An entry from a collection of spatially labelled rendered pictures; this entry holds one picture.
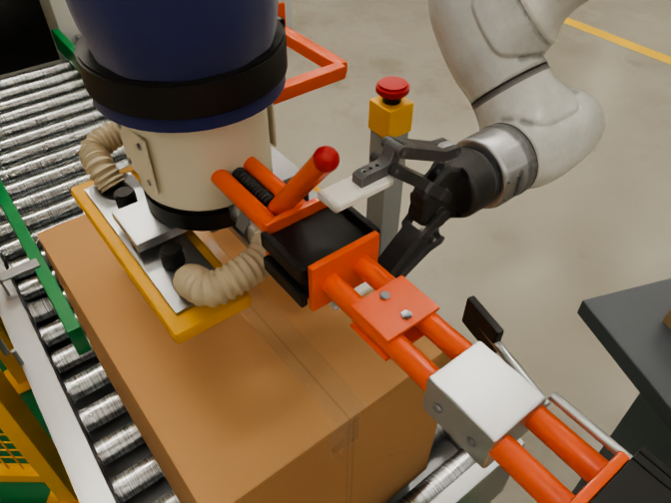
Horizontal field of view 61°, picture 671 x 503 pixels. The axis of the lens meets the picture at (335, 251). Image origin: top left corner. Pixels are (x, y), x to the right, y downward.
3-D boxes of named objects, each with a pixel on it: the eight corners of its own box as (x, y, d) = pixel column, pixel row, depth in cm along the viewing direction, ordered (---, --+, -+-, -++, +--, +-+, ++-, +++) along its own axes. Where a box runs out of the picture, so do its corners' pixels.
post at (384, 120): (356, 371, 188) (368, 99, 119) (371, 360, 191) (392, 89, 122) (369, 385, 184) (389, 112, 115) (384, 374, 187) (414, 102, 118)
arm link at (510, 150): (526, 207, 69) (494, 227, 66) (470, 172, 74) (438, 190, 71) (546, 144, 63) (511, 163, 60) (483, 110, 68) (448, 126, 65)
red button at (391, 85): (367, 99, 119) (368, 81, 116) (392, 89, 122) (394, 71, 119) (389, 113, 115) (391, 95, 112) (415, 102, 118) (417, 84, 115)
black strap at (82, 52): (55, 60, 66) (43, 26, 63) (229, 13, 76) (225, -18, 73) (136, 147, 53) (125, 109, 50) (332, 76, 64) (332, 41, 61)
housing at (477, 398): (417, 409, 47) (423, 378, 44) (472, 367, 50) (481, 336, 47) (480, 473, 43) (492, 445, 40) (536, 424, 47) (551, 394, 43)
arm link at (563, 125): (495, 209, 73) (449, 118, 73) (568, 165, 80) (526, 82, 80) (559, 185, 64) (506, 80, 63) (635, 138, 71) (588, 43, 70)
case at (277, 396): (102, 368, 124) (35, 233, 96) (258, 285, 142) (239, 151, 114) (247, 619, 90) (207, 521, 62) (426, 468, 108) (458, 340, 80)
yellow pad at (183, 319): (72, 198, 83) (61, 170, 80) (137, 173, 88) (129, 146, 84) (178, 346, 64) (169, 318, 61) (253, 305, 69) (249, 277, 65)
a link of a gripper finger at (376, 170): (401, 169, 55) (404, 143, 53) (361, 189, 52) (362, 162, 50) (391, 162, 55) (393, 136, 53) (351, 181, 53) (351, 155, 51)
